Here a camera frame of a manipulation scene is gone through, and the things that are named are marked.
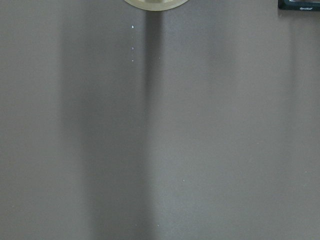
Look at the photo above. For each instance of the wooden mug tree stand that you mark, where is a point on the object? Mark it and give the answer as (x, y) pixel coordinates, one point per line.
(156, 5)

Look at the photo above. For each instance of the black glass rack tray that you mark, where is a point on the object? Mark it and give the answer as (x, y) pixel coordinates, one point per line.
(299, 5)

